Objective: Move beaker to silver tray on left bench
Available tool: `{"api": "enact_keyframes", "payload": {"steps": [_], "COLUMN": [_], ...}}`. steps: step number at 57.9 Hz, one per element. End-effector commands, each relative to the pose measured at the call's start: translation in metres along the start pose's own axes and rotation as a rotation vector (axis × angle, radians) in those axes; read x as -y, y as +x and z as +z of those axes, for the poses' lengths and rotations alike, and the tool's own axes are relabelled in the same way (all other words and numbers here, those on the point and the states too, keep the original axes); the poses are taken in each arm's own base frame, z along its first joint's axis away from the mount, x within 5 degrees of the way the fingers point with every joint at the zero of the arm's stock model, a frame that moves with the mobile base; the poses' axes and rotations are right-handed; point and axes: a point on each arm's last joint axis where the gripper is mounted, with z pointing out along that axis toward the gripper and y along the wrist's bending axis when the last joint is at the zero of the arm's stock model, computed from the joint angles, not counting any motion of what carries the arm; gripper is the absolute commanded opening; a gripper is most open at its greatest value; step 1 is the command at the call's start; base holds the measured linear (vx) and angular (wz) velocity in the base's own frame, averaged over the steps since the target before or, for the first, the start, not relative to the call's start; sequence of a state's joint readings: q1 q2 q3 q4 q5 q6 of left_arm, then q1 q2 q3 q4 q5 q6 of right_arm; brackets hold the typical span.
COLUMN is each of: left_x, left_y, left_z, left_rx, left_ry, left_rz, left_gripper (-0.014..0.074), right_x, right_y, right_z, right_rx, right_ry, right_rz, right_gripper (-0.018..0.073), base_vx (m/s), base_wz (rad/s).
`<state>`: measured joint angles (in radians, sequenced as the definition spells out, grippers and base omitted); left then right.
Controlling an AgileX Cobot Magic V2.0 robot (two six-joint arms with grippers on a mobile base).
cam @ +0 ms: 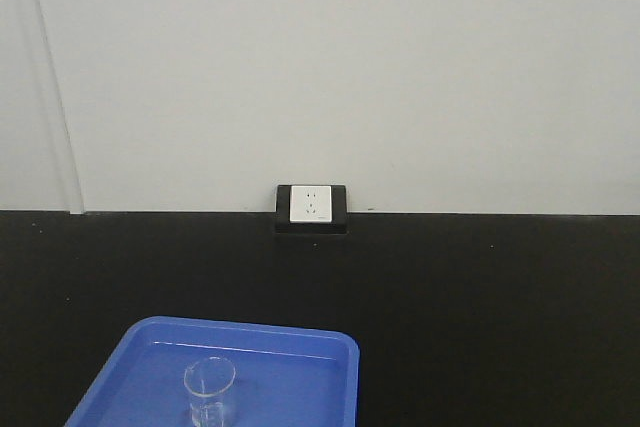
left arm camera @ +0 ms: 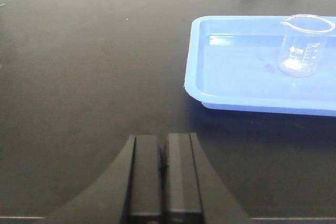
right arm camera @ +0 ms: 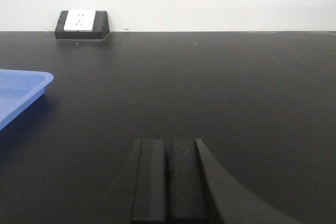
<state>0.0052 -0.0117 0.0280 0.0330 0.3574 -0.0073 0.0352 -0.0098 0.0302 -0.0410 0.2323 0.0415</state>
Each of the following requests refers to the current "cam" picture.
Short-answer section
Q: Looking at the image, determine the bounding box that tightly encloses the clear glass beaker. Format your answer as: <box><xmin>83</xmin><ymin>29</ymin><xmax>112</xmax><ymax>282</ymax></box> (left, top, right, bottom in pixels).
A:
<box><xmin>183</xmin><ymin>356</ymin><xmax>236</xmax><ymax>426</ymax></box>

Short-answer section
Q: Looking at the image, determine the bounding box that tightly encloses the blue plastic tray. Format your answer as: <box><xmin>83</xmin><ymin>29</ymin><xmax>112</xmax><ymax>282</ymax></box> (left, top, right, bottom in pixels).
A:
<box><xmin>66</xmin><ymin>316</ymin><xmax>360</xmax><ymax>426</ymax></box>

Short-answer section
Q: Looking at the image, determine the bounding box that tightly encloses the white socket in black box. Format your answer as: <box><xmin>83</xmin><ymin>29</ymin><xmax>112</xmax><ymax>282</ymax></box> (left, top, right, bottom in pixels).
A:
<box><xmin>274</xmin><ymin>185</ymin><xmax>347</xmax><ymax>235</ymax></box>

